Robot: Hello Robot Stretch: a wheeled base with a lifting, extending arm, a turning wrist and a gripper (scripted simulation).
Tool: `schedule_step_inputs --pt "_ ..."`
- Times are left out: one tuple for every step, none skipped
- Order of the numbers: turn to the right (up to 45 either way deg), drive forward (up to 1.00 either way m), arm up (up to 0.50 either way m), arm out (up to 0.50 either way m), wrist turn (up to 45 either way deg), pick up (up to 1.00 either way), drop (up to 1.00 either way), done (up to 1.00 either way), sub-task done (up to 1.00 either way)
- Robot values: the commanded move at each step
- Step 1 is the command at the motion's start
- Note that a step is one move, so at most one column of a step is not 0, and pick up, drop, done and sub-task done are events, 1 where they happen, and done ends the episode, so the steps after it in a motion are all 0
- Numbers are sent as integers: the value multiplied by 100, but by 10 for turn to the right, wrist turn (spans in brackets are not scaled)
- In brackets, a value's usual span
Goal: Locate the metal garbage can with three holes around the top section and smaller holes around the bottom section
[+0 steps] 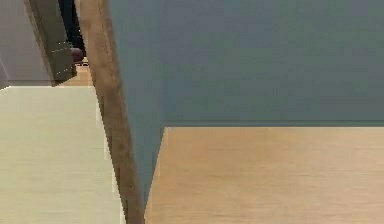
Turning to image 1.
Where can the olive green cabinet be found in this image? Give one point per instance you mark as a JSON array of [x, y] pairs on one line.
[[53, 43]]

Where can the brown wooden room door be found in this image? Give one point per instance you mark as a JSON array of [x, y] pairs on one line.
[[110, 100]]

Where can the dark red round object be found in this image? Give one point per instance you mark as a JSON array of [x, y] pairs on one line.
[[77, 54]]

